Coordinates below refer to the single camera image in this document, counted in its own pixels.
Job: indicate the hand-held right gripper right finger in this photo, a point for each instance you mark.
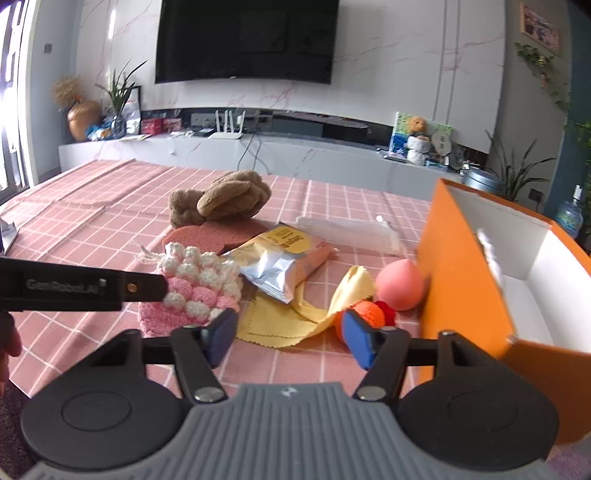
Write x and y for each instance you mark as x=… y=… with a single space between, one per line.
x=358 y=341

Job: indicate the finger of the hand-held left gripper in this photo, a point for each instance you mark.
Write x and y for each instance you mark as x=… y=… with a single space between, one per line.
x=147 y=288

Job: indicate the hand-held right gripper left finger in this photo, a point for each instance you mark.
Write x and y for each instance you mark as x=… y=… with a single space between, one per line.
x=220 y=339

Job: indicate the orange crochet ball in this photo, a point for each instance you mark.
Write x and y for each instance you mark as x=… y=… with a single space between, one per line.
x=369 y=311

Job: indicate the red crochet piece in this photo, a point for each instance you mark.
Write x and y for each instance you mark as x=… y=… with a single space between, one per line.
x=388 y=314

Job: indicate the pink white crochet pouch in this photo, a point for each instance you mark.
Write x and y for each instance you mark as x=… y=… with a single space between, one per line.
x=203 y=286

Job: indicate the yellow cleaning cloth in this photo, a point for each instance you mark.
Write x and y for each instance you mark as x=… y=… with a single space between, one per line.
x=277 y=323

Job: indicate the pink egg makeup sponge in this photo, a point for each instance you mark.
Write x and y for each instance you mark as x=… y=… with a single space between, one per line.
x=399 y=284

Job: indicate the reddish pink sponge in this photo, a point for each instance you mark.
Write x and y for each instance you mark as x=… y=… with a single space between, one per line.
x=217 y=233

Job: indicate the yellow silver snack packet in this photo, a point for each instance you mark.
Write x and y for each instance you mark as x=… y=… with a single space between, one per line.
x=281 y=258

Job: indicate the clear plastic bag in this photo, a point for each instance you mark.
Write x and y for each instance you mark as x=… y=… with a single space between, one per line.
x=346 y=233

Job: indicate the orange cardboard box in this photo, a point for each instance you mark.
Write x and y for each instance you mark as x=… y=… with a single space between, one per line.
x=457 y=277

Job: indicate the brown knotted plush toy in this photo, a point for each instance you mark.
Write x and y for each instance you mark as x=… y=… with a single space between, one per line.
x=231 y=194

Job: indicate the person's left hand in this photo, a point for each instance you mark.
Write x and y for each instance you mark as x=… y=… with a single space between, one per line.
x=10 y=339

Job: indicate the pink checkered tablecloth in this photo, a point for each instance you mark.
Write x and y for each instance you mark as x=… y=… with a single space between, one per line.
x=92 y=203

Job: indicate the blue snack bag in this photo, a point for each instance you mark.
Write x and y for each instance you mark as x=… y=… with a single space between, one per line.
x=98 y=133

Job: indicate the orange round vase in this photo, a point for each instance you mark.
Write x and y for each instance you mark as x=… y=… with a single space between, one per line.
x=84 y=121

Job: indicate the white wifi router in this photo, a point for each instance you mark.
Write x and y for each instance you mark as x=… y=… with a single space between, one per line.
x=226 y=134

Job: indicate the white red printed bag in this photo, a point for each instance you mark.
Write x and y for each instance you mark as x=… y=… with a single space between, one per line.
x=133 y=108

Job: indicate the white low tv cabinet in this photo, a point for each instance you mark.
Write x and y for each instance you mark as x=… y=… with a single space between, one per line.
x=323 y=159

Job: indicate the green plant in glass vase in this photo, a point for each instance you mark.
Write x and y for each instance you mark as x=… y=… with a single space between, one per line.
x=119 y=97

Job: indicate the dried flower bunch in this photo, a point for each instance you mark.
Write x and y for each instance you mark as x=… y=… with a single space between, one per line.
x=67 y=91

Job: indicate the white plush toy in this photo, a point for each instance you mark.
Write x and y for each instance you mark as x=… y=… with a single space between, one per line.
x=418 y=150

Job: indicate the grey metal bin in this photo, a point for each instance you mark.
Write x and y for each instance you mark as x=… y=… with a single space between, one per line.
x=482 y=181

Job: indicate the colourful canvas painting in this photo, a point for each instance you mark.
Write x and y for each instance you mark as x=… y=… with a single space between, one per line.
x=399 y=134

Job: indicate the small round desk fan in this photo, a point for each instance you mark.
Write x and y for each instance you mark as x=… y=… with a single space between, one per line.
x=441 y=143

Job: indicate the brown plush bear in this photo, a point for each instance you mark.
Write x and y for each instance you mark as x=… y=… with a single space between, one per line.
x=418 y=125

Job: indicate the green potted plant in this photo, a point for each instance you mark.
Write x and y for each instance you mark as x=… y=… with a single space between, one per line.
x=517 y=175

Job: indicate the blue water jug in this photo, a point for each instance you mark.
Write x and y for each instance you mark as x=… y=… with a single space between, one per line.
x=569 y=217

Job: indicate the hanging green vine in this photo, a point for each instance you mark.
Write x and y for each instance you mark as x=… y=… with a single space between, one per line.
x=540 y=64

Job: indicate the metal bracket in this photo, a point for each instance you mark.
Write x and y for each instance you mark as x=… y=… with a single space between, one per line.
x=7 y=237

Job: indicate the black wall television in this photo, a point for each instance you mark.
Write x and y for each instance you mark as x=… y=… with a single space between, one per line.
x=244 y=37

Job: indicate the framed wall picture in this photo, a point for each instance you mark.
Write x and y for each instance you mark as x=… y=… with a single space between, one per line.
x=539 y=27

